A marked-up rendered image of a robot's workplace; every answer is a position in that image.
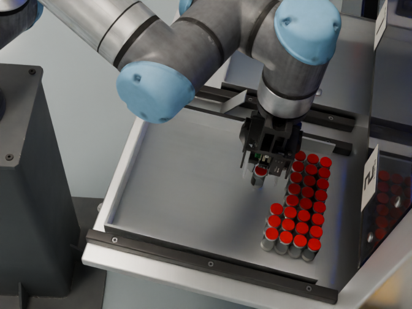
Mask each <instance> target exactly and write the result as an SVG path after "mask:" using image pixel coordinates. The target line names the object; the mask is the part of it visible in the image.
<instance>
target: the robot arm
mask: <svg viewBox="0 0 412 309"><path fill-rule="evenodd" d="M44 7H46V8H47V9H48V10H49V11H50V12H51V13H52V14H53V15H55V16H56V17H57V18H58V19H60V20H61V21H62V22H63V23H64V24H65V25H66V26H67V27H69V28H70V29H71V30H72V31H73V32H74V33H76V35H78V36H79V37H80V38H81V39H83V40H84V41H85V42H86V43H87V44H88V45H89V46H90V47H92V48H93V49H94V50H95V51H97V52H98V53H99V54H100V55H101V56H102V57H103V58H104V59H106V60H107V61H108V62H109V63H110V64H111V65H112V66H113V67H115V68H117V69H118V71H119V72H120V74H119V76H118V77H117V80H116V90H117V92H118V95H119V97H120V99H121V100H122V101H124V102H125V103H126V104H127V108H128V109H129V110H130V111H131V112H132V113H133V114H134V115H136V116H137V117H139V118H140V119H142V120H144V121H147V122H149V123H154V124H161V123H165V122H168V121H169V120H171V119H172V118H173V117H174V116H175V115H176V114H177V113H178V112H179V111H180V110H181V109H182V108H183V107H184V106H185V105H187V104H189V103H190V102H191V101H192V100H193V99H194V97H195V94H196V93H197V92H198V91H199V90H200V89H201V88H202V87H203V86H204V85H205V84H206V82H207V81H208V80H209V79H210V78H211V77H212V76H213V74H214V73H215V72H216V71H217V70H218V69H219V68H220V67H221V66H222V65H223V64H224V63H225V62H226V61H227V60H228V59H229V58H230V57H231V55H232V54H233V53H234V52H235V51H236V50H238V51H239V52H241V53H243V54H245V55H246V56H249V57H250V58H253V59H256V60H258V61H260V62H262V63H264V67H263V70H262V74H261V78H260V81H259V86H258V89H257V108H258V110H254V111H252V112H251V116H250V118H248V117H246V119H245V122H244V123H243V125H242V127H241V130H240V135H239V139H240V140H241V142H242V144H243V150H242V155H243V158H242V162H241V165H240V168H242V166H243V162H245V167H244V171H243V178H245V174H246V171H247V169H248V170H249V171H250V172H253V170H254V168H255V165H256V164H258V163H259V165H258V167H260V168H263V169H265V170H266V169H268V170H267V175H266V176H268V177H269V176H271V175H274V176H275V182H274V186H276V185H277V183H278V177H280V175H281V173H282V170H283V171H285V170H286V174H285V178H284V179H287V177H288V175H289V172H290V170H291V167H292V165H293V162H294V159H295V155H296V153H298V152H299V151H300V148H301V144H302V137H303V131H300V130H301V127H302V123H301V121H302V120H304V118H305V117H306V115H307V113H308V111H309V109H310V108H311V106H312V103H313V101H314V99H315V96H320V95H321V94H322V89H320V88H319V86H320V84H321V81H322V78H323V76H324V74H325V71H326V69H327V66H328V64H329V61H330V60H331V58H332V57H333V55H334V53H335V49H336V42H337V39H338V35H339V33H340V30H341V16H340V13H339V11H338V10H337V8H336V7H335V6H334V5H333V4H332V3H331V2H330V1H329V0H283V1H279V0H180V2H179V6H178V9H179V14H180V17H179V18H178V19H177V20H176V21H175V22H174V23H172V24H171V25H170V26H169V25H167V24H166V23H165V22H164V21H162V20H161V19H160V18H159V17H158V16H157V15H156V14H155V13H154V12H153V11H152V10H150V9H149V8H148V7H147V6H146V5H145V4H144V3H143V2H142V1H140V0H0V50H1V49H2V48H4V47H5V46H6V45H7V44H9V43H10V42H11V41H13V40H14V39H15V38H16V37H18V36H19V35H20V34H21V33H23V32H25V31H27V30H29V29H30V28H31V27H32V26H33V25H34V24H35V22H36V21H37V20H38V19H39V18H40V17H41V15H42V13H43V10H44Z"/></svg>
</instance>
